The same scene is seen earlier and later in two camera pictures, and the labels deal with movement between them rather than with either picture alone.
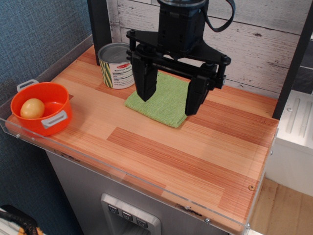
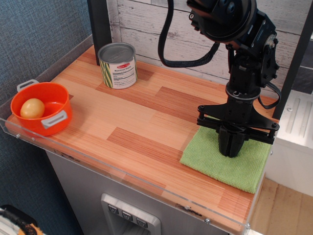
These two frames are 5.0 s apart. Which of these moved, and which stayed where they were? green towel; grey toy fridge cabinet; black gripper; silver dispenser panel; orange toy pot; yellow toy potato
Moved: green towel; black gripper
Stayed: yellow toy potato; grey toy fridge cabinet; orange toy pot; silver dispenser panel
